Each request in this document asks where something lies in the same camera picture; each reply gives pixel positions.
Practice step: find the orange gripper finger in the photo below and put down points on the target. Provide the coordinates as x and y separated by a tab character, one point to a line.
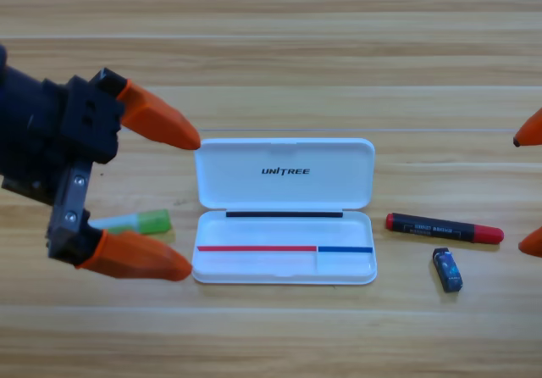
532	134
139	257
534	244
156	117

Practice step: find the white Unitree pencil case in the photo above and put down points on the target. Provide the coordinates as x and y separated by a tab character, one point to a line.
296	191

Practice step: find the dark blue eraser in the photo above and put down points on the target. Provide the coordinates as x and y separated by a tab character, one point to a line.
447	270

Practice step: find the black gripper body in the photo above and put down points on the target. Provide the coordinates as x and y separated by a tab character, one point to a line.
91	115

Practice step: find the black and red marker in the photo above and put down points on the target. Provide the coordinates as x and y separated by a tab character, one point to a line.
436	227

